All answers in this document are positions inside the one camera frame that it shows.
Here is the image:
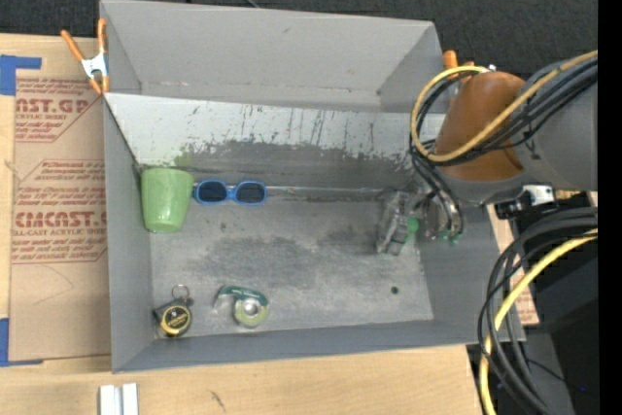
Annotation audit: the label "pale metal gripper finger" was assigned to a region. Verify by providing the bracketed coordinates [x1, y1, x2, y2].
[388, 190, 415, 230]
[376, 222, 408, 258]

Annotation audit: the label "grey metal bin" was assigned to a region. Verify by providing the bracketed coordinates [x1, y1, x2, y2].
[98, 0, 527, 374]

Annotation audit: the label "green clear tape dispenser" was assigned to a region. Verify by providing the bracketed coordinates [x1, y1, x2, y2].
[212, 284, 272, 329]

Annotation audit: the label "blue sunglasses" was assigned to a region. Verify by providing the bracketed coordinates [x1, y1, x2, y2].
[191, 179, 269, 206]

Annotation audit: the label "black and yellow tape measure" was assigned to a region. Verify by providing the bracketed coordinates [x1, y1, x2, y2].
[152, 284, 194, 339]

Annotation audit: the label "green plastic cup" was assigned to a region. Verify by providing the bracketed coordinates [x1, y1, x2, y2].
[140, 166, 195, 234]

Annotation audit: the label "brown cardboard board red print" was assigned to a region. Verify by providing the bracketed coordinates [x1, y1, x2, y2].
[0, 32, 541, 366]

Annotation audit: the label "black cylinder on white bracket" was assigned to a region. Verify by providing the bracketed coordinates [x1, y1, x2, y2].
[494, 182, 559, 220]

